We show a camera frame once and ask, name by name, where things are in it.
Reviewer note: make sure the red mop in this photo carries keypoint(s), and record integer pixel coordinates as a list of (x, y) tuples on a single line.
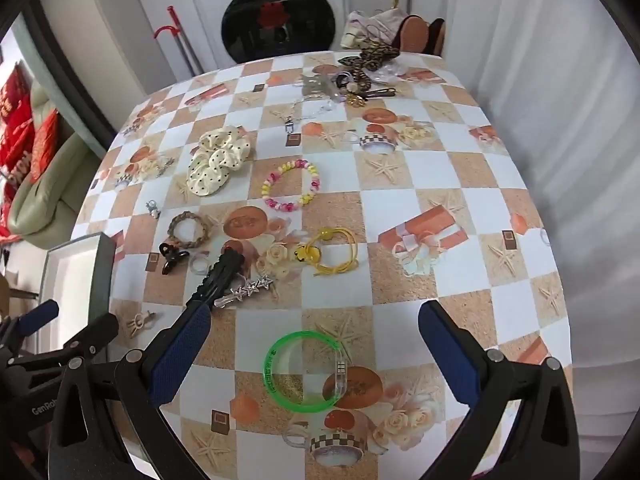
[(182, 42)]

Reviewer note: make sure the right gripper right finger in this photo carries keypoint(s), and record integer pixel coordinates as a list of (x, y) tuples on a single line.
[(543, 440)]

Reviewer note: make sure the brown slippers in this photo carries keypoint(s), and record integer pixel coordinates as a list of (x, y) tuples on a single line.
[(417, 36)]

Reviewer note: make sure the leopard print bow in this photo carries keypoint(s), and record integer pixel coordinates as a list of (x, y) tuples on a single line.
[(372, 57)]

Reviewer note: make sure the beige bag with hanger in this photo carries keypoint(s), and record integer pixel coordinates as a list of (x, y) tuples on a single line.
[(381, 27)]

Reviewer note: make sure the white jewelry tray box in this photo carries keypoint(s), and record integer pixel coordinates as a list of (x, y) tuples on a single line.
[(77, 275)]

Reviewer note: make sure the white washing machine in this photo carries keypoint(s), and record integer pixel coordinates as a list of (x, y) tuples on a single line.
[(241, 31)]

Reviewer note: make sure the small black claw clip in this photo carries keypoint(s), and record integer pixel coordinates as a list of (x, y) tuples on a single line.
[(173, 256)]

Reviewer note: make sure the clear plastic hair claw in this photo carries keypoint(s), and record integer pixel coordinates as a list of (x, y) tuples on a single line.
[(317, 87)]

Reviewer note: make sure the green leather sofa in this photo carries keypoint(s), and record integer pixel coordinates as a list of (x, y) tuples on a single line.
[(44, 213)]

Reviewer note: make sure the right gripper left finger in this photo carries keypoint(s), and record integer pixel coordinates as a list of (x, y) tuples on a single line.
[(85, 443)]

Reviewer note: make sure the beige bunny hair clip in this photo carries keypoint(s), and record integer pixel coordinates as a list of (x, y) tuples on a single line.
[(137, 323)]

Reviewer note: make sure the green plastic bangle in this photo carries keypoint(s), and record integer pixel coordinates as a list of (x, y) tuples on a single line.
[(306, 371)]

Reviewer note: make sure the small silver clip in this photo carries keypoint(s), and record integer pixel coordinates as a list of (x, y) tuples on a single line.
[(153, 209)]

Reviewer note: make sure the silver star hair clip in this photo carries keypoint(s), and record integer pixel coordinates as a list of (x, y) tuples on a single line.
[(240, 292)]

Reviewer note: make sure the checkered printed tablecloth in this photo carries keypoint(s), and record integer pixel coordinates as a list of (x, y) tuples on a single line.
[(360, 215)]

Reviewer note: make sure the red cushion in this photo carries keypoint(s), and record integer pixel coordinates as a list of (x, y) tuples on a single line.
[(45, 146)]

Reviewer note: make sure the cream polka dot scrunchie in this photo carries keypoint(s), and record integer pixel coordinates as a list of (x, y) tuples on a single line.
[(220, 152)]

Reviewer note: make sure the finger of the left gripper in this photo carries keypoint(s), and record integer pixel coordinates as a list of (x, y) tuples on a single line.
[(15, 330), (217, 280)]

